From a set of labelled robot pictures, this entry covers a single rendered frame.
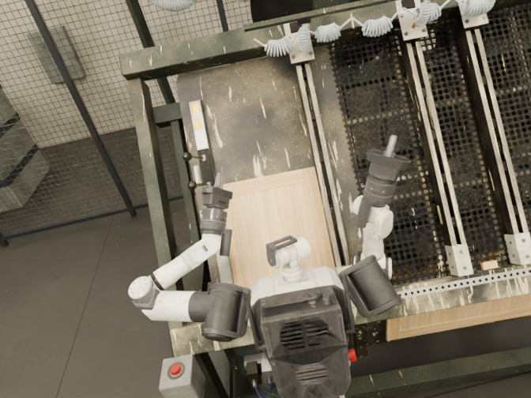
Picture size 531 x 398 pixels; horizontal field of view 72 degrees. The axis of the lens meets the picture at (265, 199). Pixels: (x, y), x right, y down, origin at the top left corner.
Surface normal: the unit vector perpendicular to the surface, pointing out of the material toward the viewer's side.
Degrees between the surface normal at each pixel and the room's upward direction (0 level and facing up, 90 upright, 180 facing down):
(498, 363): 0
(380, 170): 78
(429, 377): 0
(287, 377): 82
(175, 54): 51
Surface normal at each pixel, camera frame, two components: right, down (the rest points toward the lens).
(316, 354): 0.06, 0.46
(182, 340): -0.04, -0.07
